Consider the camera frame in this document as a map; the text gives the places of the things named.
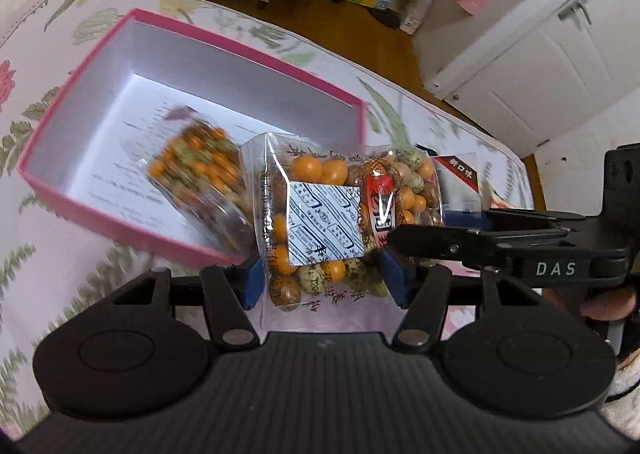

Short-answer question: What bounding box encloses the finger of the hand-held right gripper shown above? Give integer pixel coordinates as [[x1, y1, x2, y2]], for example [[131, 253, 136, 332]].
[[445, 208, 586, 233], [390, 225, 576, 271]]

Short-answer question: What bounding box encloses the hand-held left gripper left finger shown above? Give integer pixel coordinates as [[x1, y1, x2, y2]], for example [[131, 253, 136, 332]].
[[111, 254, 266, 349]]

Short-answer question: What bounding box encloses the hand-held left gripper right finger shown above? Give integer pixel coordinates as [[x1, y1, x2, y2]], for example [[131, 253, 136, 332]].
[[377, 249, 543, 351]]

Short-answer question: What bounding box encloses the large clear coated peanut bag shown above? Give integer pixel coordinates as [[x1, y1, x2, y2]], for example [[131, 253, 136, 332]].
[[240, 133, 446, 329]]

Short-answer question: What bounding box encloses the small clear coated peanut bag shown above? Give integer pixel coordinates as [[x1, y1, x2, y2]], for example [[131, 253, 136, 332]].
[[147, 106, 256, 255]]

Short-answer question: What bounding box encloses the pink cardboard box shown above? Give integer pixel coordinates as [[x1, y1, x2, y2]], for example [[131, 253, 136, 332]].
[[17, 8, 368, 267]]

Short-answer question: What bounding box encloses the person's right hand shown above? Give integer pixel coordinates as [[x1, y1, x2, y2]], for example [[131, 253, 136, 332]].
[[542, 284, 638, 322]]

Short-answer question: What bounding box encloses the white cabinet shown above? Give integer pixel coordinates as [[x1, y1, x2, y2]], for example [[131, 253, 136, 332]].
[[415, 0, 640, 157]]

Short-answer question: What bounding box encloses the white plastic bag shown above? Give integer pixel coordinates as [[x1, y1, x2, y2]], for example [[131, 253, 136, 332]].
[[400, 0, 436, 34]]

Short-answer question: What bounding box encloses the metal door handle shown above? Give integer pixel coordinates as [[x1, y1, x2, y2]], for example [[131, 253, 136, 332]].
[[557, 0, 593, 25]]

